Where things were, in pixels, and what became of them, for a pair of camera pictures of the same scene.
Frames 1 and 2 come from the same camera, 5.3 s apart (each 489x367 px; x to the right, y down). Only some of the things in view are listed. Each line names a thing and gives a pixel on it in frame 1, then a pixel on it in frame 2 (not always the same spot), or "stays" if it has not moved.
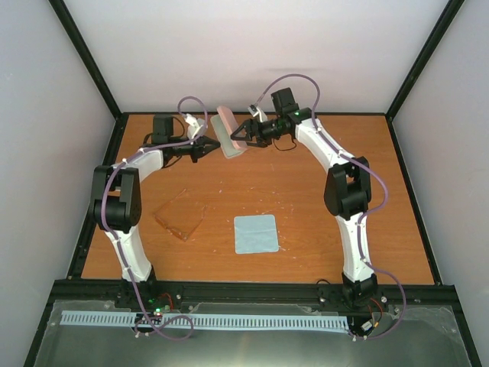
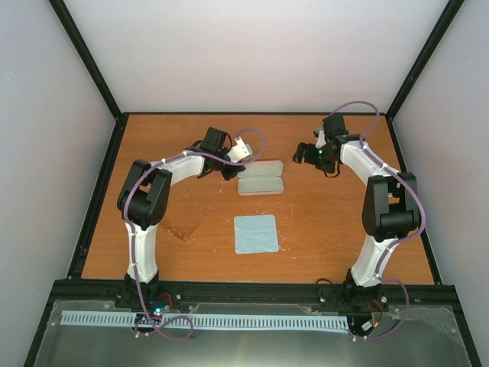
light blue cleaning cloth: x=255 y=234 stays
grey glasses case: x=225 y=126 → x=263 y=177
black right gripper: x=248 y=125 → x=309 y=159
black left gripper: x=200 y=150 → x=228 y=173
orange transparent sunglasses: x=182 y=215 stays
